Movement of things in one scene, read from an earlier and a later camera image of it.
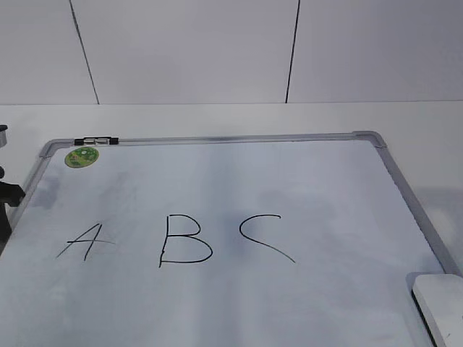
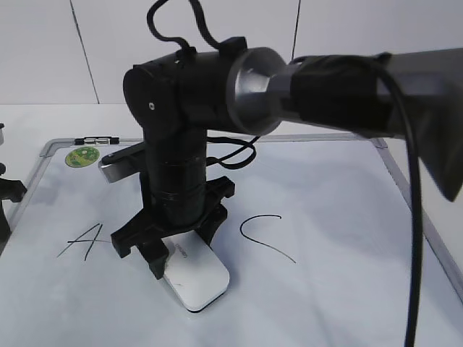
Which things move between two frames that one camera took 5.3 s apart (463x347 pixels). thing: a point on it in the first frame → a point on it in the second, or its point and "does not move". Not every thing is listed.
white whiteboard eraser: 439,298 → 194,270
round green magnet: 81,157 does not move
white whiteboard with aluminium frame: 257,240 does not move
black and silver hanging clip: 96,141 does not move
